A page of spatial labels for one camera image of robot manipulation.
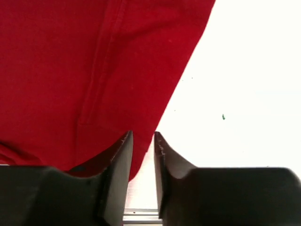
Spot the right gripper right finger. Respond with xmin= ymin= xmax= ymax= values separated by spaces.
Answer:
xmin=154 ymin=132 xmax=301 ymax=226

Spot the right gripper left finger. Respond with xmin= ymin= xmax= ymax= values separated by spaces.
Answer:
xmin=0 ymin=131 xmax=133 ymax=226

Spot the dark red t shirt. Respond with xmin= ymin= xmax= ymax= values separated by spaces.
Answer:
xmin=0 ymin=0 xmax=214 ymax=179

